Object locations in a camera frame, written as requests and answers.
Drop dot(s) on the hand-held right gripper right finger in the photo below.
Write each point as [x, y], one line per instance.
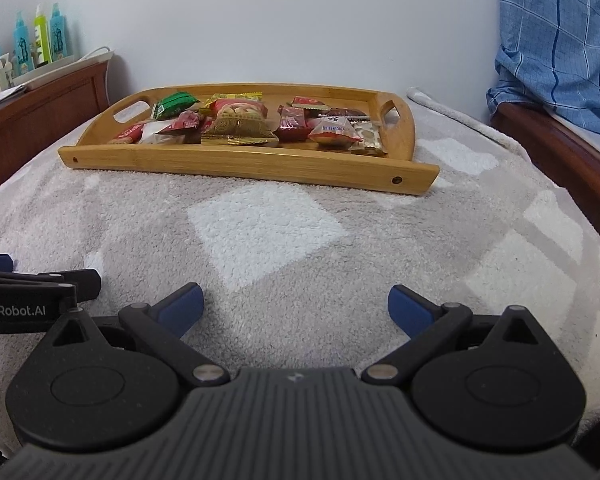
[409, 310]

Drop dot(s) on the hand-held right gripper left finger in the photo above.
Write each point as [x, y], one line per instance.
[180, 307]

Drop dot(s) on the wooden tray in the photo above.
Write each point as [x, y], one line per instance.
[230, 165]

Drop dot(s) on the red biscuit packet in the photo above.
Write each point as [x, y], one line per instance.
[307, 101]
[127, 134]

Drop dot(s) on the clear white candy packet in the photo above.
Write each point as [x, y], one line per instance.
[152, 132]

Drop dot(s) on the brown white nut-print packet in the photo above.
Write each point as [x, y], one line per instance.
[367, 137]

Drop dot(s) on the red gold nut packet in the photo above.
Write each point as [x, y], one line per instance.
[237, 125]

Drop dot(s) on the pink bread packet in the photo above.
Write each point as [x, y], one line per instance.
[332, 132]

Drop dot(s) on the black white snack packet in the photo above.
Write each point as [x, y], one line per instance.
[347, 113]

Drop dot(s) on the dark red chocolate packet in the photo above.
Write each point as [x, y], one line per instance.
[292, 125]

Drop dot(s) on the yellow green snack packet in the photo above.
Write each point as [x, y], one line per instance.
[235, 96]

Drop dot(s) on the brown wooden cabinet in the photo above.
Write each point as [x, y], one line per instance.
[40, 120]

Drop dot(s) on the white paper sheet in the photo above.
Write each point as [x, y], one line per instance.
[2, 97]

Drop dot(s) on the small white bottle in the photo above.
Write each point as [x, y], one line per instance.
[0, 72]

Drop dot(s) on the teal spray bottle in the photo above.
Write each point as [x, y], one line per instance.
[57, 35]
[22, 45]

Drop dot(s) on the yellow green bottle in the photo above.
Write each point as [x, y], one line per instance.
[41, 35]

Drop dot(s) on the white bench cushion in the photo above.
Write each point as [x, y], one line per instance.
[590, 127]

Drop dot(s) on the blue checked cloth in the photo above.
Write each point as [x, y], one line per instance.
[555, 35]

